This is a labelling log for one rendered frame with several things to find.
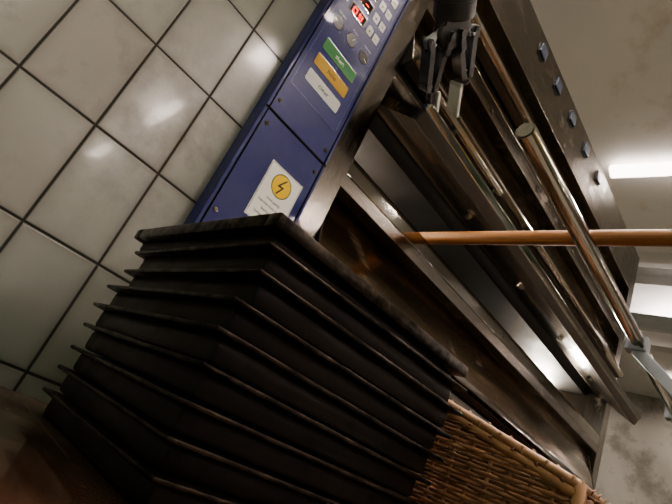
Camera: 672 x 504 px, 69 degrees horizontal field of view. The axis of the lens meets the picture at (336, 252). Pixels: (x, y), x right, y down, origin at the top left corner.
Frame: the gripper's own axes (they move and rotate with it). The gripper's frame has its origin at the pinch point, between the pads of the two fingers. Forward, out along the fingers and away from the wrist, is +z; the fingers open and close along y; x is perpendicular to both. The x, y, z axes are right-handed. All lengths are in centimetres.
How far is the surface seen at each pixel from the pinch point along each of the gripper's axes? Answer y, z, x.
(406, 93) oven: -2.7, 2.7, -14.0
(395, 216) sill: 12.2, 21.8, 0.8
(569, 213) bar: 3.6, 6.6, 33.3
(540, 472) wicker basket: 41, 10, 57
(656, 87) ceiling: -317, 104, -87
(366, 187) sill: 18.5, 13.0, -1.5
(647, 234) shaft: -8.6, 11.7, 41.5
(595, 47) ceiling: -284, 77, -124
